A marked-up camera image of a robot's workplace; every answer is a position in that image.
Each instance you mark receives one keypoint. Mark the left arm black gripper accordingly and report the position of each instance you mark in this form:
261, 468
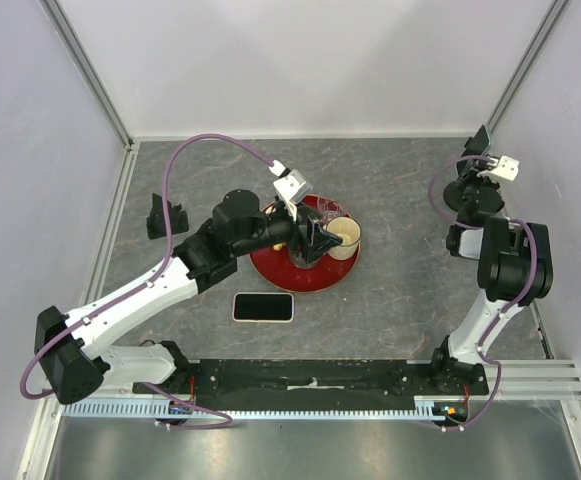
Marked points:
316, 235

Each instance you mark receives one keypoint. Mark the black phone clear case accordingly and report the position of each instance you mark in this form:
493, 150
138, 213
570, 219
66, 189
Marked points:
481, 142

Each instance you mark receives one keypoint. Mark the black phone stand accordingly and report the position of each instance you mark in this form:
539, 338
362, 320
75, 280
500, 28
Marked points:
453, 192

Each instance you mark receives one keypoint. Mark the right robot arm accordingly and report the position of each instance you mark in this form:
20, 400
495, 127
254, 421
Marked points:
515, 268

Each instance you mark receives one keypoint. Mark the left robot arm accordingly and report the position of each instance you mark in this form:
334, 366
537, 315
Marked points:
77, 351

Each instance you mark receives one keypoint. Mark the black phone pink case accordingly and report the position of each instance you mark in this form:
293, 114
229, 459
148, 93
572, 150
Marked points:
263, 307

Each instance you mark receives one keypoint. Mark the black wedge stand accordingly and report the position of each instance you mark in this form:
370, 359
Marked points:
159, 217

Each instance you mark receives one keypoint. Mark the dark green mug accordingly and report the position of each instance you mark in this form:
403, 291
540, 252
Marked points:
299, 262

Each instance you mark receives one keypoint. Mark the cream glass mug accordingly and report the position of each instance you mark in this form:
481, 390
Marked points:
350, 232

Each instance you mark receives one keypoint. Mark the clear plastic tumbler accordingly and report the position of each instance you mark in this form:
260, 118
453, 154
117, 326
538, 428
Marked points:
328, 209

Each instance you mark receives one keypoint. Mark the red round tray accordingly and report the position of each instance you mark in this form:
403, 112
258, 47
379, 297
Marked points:
276, 268

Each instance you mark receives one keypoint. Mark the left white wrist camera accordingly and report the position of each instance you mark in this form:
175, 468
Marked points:
291, 186

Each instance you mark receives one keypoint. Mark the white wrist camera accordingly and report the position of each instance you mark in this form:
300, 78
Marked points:
501, 169
291, 186

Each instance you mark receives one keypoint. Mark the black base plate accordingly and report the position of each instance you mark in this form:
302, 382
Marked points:
221, 384

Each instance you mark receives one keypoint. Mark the grey cable duct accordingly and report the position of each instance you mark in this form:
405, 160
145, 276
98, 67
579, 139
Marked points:
160, 408

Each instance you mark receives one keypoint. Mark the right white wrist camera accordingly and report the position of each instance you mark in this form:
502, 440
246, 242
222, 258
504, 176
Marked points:
501, 169

